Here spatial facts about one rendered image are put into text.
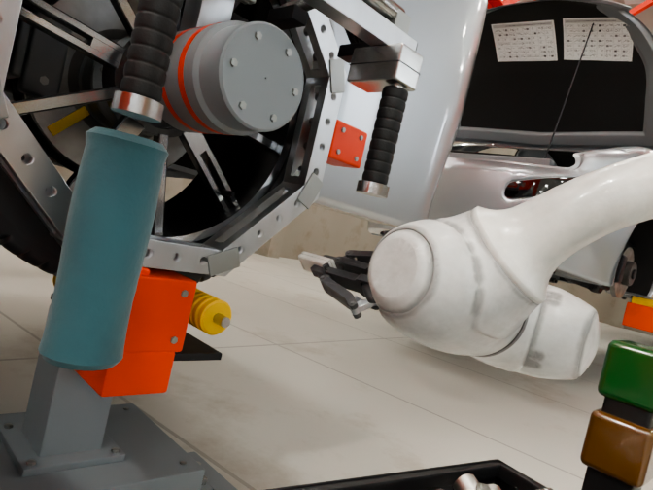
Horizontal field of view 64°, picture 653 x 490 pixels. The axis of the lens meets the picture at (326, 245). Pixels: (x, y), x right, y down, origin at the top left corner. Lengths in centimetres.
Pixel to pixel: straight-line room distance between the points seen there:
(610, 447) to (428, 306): 15
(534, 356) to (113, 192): 47
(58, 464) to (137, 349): 27
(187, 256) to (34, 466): 40
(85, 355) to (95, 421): 38
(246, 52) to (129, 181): 20
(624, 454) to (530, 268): 15
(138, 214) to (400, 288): 31
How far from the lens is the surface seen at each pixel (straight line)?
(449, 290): 42
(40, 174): 70
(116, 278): 61
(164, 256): 77
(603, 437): 42
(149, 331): 78
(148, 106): 49
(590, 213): 47
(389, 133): 71
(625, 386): 41
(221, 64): 63
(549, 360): 58
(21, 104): 80
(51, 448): 99
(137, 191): 60
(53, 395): 95
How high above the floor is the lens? 69
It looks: 2 degrees down
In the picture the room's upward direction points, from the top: 13 degrees clockwise
